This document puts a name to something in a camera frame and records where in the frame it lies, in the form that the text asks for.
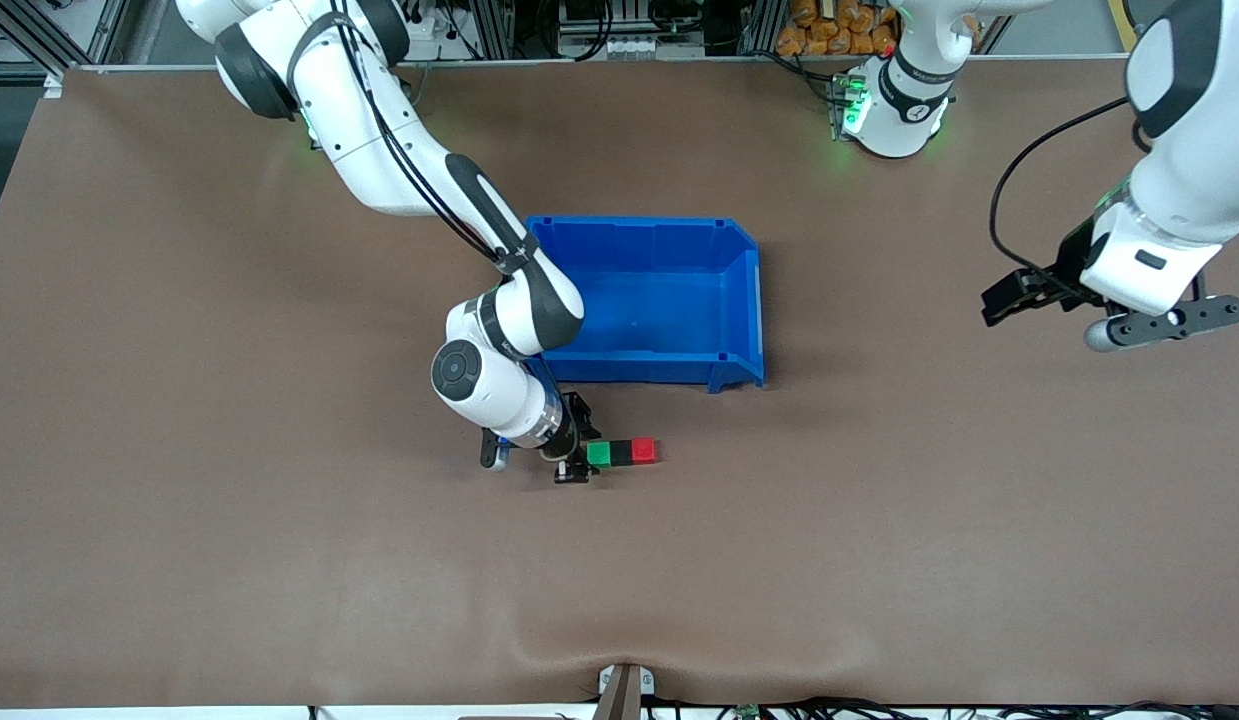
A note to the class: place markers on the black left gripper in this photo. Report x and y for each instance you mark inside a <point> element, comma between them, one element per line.
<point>1067,266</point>

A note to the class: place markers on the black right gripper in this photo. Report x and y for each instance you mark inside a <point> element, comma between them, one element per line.
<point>577,417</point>

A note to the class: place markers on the small green cube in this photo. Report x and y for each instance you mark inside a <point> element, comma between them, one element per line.
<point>599,455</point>

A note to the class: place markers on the small red cube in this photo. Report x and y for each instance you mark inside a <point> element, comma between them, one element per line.
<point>644,451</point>

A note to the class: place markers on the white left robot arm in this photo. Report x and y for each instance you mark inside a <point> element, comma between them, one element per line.
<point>1199,150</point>

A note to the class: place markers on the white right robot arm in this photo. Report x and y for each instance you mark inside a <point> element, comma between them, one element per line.
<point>379,150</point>

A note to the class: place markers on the small black cube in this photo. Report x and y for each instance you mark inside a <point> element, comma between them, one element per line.
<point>621,453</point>

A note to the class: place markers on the blue plastic storage bin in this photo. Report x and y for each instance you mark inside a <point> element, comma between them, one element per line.
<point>659,310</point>

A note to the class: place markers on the brown table mat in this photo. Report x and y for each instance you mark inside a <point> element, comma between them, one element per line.
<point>279,560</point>

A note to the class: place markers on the bag of orange items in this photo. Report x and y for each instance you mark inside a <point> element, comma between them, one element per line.
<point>829,30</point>

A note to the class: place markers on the grey control box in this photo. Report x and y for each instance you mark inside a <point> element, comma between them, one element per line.
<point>629,30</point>

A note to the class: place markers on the white power strip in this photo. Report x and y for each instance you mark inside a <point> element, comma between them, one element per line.
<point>426,25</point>

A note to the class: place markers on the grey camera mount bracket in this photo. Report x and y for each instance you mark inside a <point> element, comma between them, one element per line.
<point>624,695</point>

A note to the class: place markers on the aluminium frame post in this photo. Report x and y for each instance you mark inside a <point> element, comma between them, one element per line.
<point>759,25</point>
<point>39,30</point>
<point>491,25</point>

